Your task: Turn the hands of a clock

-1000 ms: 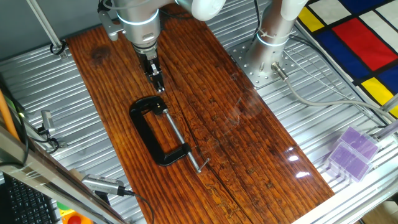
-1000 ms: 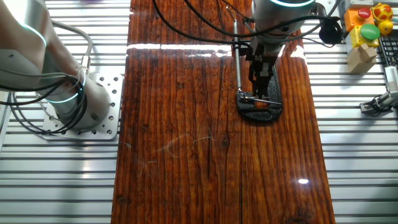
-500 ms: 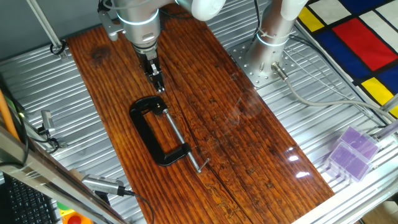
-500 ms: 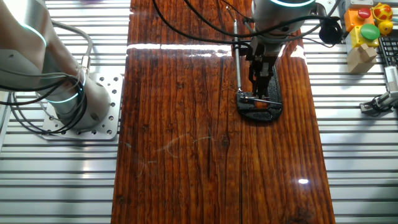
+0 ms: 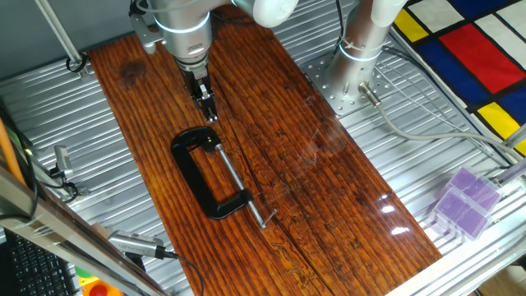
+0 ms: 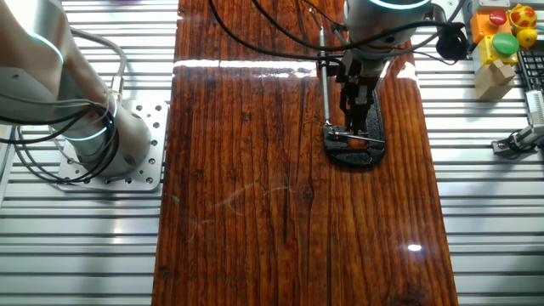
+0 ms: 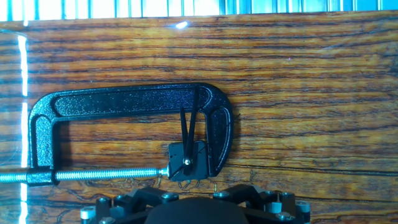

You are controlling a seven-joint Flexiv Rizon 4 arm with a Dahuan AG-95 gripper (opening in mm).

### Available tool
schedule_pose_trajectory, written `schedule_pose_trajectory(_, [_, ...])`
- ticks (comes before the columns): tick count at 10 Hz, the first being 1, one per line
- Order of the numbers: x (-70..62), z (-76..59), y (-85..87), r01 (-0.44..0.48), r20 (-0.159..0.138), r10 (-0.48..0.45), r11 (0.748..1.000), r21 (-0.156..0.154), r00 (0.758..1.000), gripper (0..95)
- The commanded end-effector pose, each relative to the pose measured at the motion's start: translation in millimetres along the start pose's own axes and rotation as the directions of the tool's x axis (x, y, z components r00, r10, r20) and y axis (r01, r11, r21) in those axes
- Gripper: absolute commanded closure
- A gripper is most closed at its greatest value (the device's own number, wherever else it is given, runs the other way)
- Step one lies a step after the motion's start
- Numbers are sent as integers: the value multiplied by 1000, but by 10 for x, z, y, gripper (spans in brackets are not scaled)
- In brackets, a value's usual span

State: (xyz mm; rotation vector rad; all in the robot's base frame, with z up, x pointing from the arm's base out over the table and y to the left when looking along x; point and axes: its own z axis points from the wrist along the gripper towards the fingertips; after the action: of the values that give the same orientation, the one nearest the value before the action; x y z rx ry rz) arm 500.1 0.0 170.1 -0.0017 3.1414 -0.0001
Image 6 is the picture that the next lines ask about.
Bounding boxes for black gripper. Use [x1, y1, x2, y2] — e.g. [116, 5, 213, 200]
[335, 50, 386, 133]

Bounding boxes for black C-clamp with steel screw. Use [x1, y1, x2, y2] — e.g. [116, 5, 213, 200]
[308, 6, 388, 167]

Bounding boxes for brown wood grain board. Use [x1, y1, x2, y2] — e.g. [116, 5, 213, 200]
[151, 0, 460, 306]

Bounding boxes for plain wooden block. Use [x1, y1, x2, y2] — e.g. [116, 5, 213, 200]
[473, 59, 518, 102]

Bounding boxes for orange box with red button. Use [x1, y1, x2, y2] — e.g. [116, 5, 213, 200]
[469, 10, 513, 44]

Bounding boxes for yellow box with green button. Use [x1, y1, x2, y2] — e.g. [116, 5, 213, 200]
[478, 32, 521, 68]

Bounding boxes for black keyboard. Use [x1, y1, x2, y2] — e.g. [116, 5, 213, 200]
[517, 49, 544, 93]

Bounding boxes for yellow orange toy giraffe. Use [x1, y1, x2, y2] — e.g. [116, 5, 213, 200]
[507, 3, 539, 49]

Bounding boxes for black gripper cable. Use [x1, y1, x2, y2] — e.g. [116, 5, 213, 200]
[207, 0, 467, 65]

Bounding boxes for small grey camera on mount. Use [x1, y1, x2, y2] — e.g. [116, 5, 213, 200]
[491, 122, 544, 155]

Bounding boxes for silver depth camera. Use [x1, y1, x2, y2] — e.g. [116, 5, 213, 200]
[524, 88, 544, 127]

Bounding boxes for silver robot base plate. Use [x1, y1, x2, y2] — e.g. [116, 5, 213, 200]
[57, 100, 170, 192]

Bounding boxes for grey cable with metal plug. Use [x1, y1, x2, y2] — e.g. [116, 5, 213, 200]
[67, 25, 128, 107]

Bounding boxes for thin black base cables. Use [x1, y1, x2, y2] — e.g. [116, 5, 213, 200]
[0, 101, 121, 186]

